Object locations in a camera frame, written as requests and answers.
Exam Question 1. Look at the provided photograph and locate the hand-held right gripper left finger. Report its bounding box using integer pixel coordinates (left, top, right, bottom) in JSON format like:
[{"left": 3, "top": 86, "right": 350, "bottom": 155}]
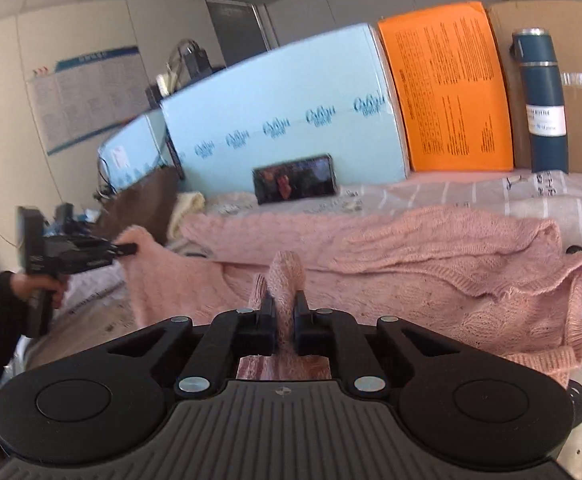
[{"left": 106, "top": 292, "right": 277, "bottom": 397}]

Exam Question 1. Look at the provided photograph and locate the brown cloth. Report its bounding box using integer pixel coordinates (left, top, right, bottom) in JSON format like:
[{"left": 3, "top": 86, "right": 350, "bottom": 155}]
[{"left": 95, "top": 165, "right": 182, "bottom": 247}]

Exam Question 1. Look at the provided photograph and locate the dark blue thermos bottle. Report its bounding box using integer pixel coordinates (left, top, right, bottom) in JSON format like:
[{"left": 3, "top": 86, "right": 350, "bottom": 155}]
[{"left": 510, "top": 28, "right": 570, "bottom": 175}]

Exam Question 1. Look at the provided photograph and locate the wall poster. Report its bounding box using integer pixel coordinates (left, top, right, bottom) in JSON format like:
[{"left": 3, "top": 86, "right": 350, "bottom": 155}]
[{"left": 26, "top": 46, "right": 150, "bottom": 157}]

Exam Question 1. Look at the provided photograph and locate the orange printed box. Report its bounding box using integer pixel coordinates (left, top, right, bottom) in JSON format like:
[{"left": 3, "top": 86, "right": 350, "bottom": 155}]
[{"left": 377, "top": 1, "right": 516, "bottom": 173}]

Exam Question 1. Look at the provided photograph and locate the cream cloth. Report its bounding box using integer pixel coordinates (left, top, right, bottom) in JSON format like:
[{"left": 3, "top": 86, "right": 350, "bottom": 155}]
[{"left": 167, "top": 192, "right": 207, "bottom": 242}]

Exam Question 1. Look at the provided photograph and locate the black smartphone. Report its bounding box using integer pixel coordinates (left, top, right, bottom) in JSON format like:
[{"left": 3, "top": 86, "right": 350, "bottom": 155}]
[{"left": 252, "top": 154, "right": 339, "bottom": 206}]

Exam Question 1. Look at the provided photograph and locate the small light blue box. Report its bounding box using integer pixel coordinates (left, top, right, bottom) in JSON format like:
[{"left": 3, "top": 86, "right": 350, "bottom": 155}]
[{"left": 97, "top": 108, "right": 172, "bottom": 192}]

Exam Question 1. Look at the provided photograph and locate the dark door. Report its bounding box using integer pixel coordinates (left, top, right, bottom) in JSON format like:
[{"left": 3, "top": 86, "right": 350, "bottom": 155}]
[{"left": 205, "top": 0, "right": 271, "bottom": 69}]

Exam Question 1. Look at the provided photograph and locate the large light blue box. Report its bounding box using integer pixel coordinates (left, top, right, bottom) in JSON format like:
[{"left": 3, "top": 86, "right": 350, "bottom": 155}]
[{"left": 160, "top": 23, "right": 412, "bottom": 199}]

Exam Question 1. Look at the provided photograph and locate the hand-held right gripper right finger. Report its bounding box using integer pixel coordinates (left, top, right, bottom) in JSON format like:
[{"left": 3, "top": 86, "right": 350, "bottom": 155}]
[{"left": 292, "top": 291, "right": 472, "bottom": 397}]

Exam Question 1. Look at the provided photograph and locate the person's left hand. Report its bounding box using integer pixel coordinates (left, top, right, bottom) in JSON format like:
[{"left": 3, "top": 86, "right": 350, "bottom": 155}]
[{"left": 17, "top": 274, "right": 71, "bottom": 312}]

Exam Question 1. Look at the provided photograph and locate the pink knitted sweater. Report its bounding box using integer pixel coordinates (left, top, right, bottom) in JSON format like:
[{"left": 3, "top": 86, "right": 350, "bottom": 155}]
[{"left": 120, "top": 205, "right": 582, "bottom": 387}]

